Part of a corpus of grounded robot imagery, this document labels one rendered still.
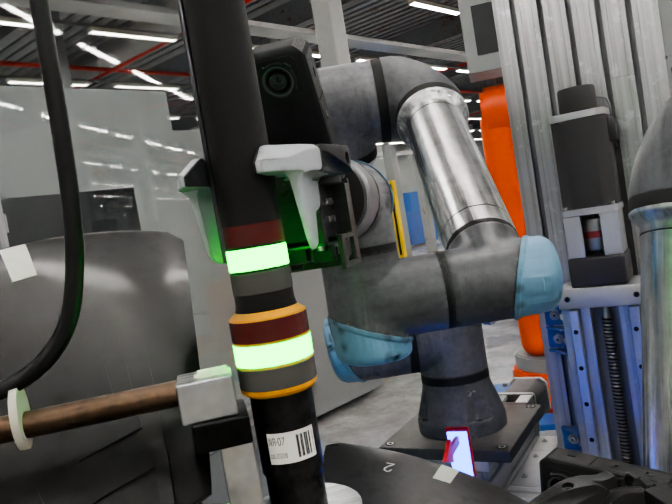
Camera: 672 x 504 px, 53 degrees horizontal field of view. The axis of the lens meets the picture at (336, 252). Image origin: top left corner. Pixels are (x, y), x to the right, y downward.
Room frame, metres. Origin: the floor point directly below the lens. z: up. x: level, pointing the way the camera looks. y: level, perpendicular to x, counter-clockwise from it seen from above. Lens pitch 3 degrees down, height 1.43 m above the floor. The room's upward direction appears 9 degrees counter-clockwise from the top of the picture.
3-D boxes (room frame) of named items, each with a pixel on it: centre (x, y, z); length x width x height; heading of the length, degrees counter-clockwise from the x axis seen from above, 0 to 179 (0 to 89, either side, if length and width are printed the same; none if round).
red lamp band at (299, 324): (0.37, 0.04, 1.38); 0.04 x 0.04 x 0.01
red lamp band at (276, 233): (0.37, 0.04, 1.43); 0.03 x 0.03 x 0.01
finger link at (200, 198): (0.40, 0.07, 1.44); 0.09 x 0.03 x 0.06; 158
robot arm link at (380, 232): (0.65, -0.02, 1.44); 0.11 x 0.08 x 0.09; 167
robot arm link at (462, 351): (1.15, -0.16, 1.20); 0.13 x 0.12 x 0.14; 88
